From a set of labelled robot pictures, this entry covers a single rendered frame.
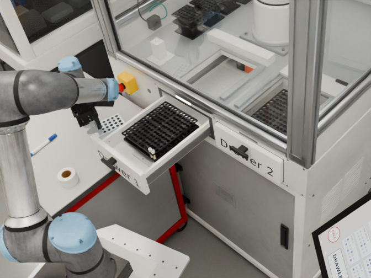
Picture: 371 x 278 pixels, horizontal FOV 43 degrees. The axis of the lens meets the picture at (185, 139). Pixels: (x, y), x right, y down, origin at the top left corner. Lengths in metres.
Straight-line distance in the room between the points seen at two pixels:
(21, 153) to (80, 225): 0.25
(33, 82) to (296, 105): 0.69
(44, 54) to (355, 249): 1.63
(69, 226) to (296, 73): 0.72
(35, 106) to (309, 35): 0.68
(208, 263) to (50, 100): 1.41
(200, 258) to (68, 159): 0.88
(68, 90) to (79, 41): 1.15
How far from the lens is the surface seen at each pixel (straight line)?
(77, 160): 1.89
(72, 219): 1.33
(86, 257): 1.34
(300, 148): 1.42
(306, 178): 1.49
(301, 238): 1.79
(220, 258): 2.38
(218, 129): 1.63
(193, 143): 1.68
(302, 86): 1.25
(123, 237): 1.61
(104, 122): 1.97
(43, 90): 1.20
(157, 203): 2.16
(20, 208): 1.34
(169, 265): 1.51
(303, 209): 1.64
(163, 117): 1.74
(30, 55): 2.26
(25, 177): 1.31
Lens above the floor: 2.06
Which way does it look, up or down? 45 degrees down
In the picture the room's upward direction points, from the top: 12 degrees counter-clockwise
